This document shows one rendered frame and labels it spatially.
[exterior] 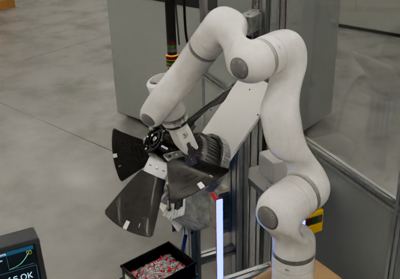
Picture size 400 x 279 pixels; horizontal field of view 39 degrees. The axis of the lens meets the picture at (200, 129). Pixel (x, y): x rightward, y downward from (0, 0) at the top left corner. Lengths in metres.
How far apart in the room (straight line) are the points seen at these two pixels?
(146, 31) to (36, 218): 1.78
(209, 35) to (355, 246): 1.37
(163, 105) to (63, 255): 2.19
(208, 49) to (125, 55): 3.59
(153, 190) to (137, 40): 2.86
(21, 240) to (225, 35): 0.78
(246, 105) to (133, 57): 2.78
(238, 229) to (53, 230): 1.67
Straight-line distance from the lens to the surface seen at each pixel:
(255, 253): 3.13
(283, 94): 1.41
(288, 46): 1.39
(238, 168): 2.40
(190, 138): 1.78
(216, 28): 1.44
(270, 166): 2.53
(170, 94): 1.60
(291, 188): 1.47
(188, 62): 1.55
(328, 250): 2.73
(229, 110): 2.37
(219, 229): 1.90
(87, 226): 3.88
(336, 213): 2.59
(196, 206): 2.15
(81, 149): 4.87
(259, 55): 1.32
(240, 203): 2.49
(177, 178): 1.98
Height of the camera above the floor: 2.17
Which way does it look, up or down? 25 degrees down
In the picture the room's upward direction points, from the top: 1 degrees counter-clockwise
